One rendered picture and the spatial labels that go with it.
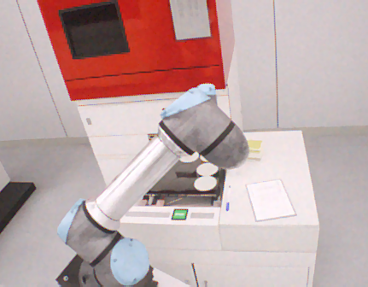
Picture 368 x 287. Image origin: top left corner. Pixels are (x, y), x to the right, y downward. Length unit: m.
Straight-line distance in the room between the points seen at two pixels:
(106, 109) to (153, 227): 0.77
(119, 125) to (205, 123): 1.09
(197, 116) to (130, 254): 0.40
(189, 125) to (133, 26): 0.83
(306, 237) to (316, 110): 2.23
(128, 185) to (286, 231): 0.62
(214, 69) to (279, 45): 1.62
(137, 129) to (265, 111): 1.78
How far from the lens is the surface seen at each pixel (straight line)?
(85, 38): 1.63
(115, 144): 1.89
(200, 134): 0.77
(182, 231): 1.26
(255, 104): 3.26
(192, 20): 1.44
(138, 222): 1.28
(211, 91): 1.24
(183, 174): 1.55
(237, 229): 1.21
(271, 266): 1.37
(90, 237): 0.88
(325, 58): 3.15
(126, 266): 0.89
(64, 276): 1.07
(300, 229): 1.21
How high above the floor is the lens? 1.83
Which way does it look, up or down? 32 degrees down
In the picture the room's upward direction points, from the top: 11 degrees counter-clockwise
